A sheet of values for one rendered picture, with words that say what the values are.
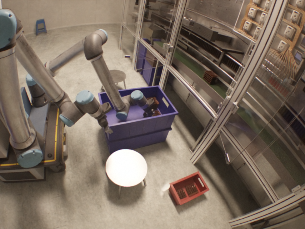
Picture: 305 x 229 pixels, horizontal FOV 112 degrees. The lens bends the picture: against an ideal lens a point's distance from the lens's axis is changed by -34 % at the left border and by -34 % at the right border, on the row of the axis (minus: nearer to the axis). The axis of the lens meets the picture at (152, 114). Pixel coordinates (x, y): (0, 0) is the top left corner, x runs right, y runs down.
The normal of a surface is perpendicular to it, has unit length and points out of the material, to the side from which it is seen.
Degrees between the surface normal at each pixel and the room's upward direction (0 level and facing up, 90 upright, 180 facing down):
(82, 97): 19
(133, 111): 0
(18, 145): 43
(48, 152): 0
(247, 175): 90
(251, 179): 90
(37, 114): 0
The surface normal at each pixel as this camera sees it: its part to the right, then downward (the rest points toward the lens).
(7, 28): 0.70, 0.49
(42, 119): 0.18, -0.70
